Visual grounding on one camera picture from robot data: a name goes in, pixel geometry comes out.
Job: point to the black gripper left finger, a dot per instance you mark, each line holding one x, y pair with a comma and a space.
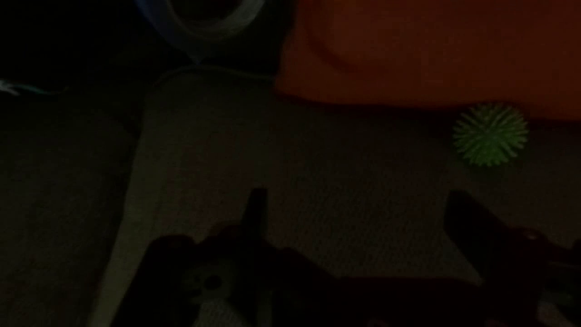
254, 255

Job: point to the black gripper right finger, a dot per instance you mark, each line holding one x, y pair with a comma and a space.
514, 273

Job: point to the dark brown couch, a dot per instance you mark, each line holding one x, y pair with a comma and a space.
302, 182

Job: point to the green spiky ball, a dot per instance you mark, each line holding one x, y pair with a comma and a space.
490, 137

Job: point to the white round container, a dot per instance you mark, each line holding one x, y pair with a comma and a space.
200, 33

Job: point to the orange cloth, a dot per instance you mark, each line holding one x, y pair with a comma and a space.
423, 48

